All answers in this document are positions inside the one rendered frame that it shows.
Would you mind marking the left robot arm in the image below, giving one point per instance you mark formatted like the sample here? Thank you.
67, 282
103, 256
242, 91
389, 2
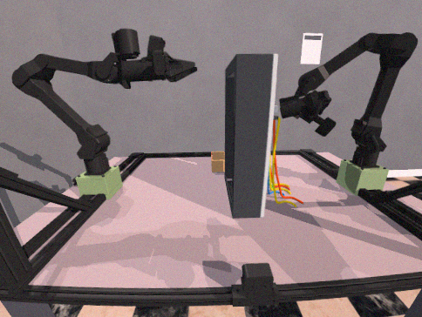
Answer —
31, 79

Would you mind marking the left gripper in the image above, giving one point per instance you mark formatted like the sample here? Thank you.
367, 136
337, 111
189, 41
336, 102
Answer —
170, 66

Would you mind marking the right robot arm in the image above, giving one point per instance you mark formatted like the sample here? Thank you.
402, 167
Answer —
396, 49

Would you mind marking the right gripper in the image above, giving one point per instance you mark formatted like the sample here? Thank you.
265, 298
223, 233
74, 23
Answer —
325, 125

